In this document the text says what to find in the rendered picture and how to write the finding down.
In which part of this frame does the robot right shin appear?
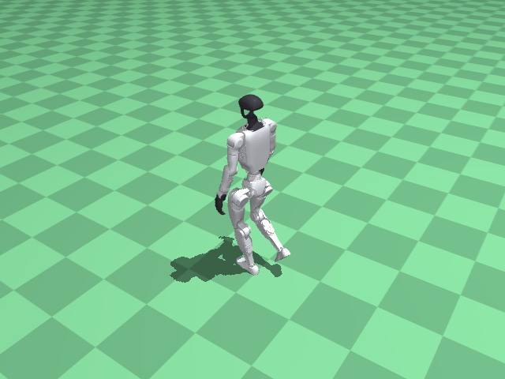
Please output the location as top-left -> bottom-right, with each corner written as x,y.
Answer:
255,209 -> 284,253

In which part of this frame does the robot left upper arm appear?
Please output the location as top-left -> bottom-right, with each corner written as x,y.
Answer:
226,132 -> 244,176

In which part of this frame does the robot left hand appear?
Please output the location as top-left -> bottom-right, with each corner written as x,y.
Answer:
215,194 -> 226,215

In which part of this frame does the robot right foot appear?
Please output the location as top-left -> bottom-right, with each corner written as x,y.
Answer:
275,248 -> 291,262

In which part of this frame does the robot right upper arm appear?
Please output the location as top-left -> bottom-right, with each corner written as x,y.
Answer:
264,118 -> 277,151

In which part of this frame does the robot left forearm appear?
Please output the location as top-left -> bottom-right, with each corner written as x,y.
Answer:
217,166 -> 234,199

